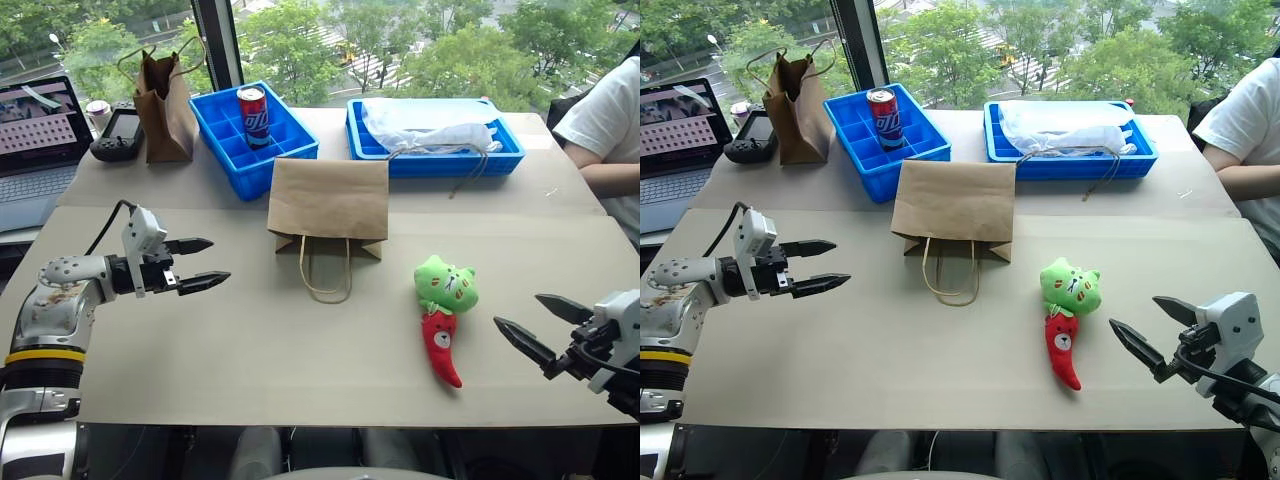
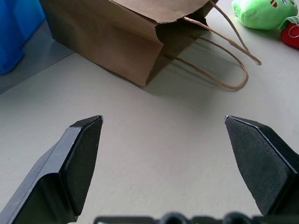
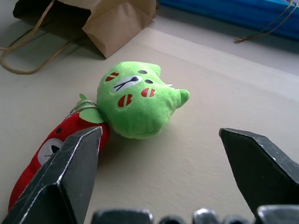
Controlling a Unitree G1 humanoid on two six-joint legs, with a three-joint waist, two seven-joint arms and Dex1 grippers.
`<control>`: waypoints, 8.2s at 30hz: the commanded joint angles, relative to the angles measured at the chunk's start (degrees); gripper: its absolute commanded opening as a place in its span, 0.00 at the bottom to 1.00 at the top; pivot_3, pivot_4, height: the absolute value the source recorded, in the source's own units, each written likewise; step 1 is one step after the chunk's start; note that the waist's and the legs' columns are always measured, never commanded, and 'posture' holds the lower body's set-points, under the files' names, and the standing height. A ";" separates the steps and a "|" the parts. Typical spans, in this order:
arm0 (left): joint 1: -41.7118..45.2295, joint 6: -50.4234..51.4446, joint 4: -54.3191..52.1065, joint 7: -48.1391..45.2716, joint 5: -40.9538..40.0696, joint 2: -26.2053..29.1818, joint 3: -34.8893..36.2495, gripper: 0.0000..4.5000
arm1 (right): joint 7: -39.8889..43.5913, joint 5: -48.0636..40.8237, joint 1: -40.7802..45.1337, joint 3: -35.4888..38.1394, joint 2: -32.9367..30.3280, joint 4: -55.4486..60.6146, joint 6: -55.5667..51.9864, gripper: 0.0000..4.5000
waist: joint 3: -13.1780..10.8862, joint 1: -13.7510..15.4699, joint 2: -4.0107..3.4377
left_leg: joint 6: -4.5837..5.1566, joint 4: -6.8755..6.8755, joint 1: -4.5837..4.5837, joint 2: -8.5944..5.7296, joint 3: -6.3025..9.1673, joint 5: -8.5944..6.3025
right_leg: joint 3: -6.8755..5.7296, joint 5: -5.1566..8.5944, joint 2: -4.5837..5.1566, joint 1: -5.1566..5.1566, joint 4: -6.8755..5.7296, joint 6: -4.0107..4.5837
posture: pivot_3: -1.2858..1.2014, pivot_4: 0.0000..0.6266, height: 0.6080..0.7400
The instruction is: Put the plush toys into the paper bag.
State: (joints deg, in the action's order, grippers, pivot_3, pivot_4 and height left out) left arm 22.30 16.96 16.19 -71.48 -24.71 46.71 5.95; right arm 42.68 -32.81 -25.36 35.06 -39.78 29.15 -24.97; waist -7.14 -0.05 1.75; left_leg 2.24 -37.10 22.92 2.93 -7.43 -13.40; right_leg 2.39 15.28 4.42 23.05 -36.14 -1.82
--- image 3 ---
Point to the green and red plush toy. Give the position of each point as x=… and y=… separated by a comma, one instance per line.
x=46, y=149

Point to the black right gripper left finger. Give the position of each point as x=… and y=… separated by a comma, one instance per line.
x=58, y=177

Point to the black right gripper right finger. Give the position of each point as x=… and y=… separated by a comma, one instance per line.
x=261, y=168

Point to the brown paper bag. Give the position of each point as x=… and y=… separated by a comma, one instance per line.
x=98, y=21

